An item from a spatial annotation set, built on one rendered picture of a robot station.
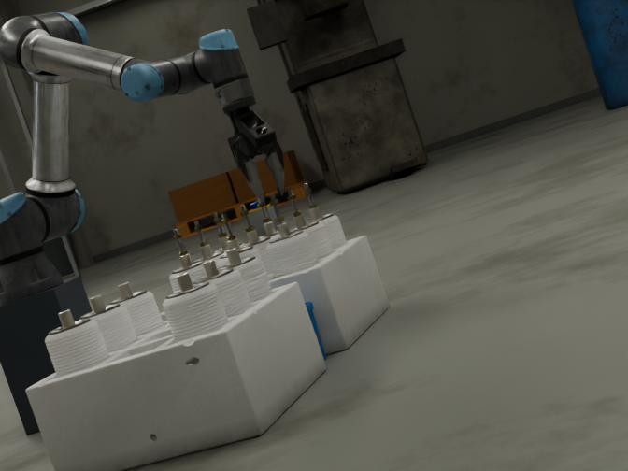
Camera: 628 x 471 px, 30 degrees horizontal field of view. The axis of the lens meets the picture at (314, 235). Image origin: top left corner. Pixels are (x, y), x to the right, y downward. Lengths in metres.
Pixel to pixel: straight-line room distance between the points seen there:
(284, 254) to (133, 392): 0.59
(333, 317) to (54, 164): 0.81
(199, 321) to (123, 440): 0.24
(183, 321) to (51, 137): 0.97
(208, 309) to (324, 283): 0.49
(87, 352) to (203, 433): 0.26
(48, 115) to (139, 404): 1.00
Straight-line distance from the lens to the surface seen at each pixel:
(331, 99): 8.87
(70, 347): 2.04
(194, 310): 1.93
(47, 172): 2.82
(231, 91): 2.45
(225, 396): 1.91
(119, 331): 2.15
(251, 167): 2.44
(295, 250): 2.42
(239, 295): 2.05
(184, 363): 1.92
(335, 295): 2.41
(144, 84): 2.39
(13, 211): 2.75
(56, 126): 2.79
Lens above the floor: 0.41
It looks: 4 degrees down
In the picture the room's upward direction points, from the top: 19 degrees counter-clockwise
